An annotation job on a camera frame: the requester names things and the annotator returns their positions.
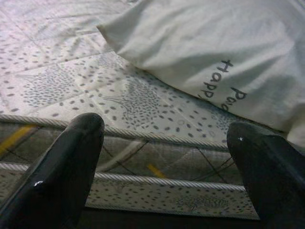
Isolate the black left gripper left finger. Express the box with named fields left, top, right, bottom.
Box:
left=0, top=112, right=105, bottom=229

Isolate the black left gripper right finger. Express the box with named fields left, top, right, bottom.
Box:
left=226, top=121, right=305, bottom=229

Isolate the white printed pillow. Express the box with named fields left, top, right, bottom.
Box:
left=96, top=0, right=305, bottom=153

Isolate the grey patterned mattress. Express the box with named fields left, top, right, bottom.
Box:
left=0, top=0, right=305, bottom=220

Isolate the dark bed frame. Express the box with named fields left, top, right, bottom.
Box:
left=78, top=207, right=263, bottom=229

